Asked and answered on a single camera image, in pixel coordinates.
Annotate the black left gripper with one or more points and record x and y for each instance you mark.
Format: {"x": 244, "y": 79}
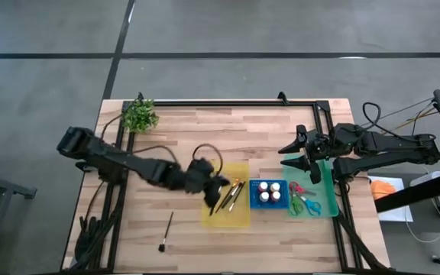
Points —
{"x": 201, "y": 175}

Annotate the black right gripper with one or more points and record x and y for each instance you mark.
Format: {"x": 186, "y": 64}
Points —
{"x": 319, "y": 147}

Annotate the long black paintbrush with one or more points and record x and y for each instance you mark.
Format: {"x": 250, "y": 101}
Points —
{"x": 220, "y": 201}

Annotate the dark slim paintbrush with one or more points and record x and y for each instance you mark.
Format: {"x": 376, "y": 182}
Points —
{"x": 237, "y": 196}

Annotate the yellow paint bottle white cap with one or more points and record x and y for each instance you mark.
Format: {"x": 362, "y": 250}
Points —
{"x": 275, "y": 186}

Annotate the red paint bottle white cap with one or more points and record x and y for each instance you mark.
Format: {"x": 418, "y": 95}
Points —
{"x": 276, "y": 196}

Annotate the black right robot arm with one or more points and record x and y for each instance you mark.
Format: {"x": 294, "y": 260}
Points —
{"x": 388, "y": 153}

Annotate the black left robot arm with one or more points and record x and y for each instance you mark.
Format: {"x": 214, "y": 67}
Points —
{"x": 120, "y": 160}

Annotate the translucent yellow plastic bin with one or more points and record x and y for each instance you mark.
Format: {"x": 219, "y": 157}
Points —
{"x": 239, "y": 217}

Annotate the blue slotted plastic basket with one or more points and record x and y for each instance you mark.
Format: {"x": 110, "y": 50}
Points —
{"x": 256, "y": 204}

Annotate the green plastic tray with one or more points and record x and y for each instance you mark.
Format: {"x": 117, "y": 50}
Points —
{"x": 327, "y": 198}

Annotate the dark paintbrush black bristles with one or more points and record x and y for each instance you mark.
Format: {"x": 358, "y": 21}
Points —
{"x": 166, "y": 229}

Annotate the orange cloth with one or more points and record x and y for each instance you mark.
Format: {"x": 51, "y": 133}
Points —
{"x": 382, "y": 189}

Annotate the green plant white pot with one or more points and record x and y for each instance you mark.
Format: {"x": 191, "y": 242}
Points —
{"x": 140, "y": 116}

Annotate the white paper sheet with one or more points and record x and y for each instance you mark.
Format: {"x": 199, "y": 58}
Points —
{"x": 395, "y": 210}

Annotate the white plastic container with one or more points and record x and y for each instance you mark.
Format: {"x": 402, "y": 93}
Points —
{"x": 426, "y": 177}

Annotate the black frame clamp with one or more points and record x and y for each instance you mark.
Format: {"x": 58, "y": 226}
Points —
{"x": 140, "y": 96}
{"x": 282, "y": 97}

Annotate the black aluminium frame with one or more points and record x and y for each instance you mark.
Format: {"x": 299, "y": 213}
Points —
{"x": 224, "y": 103}

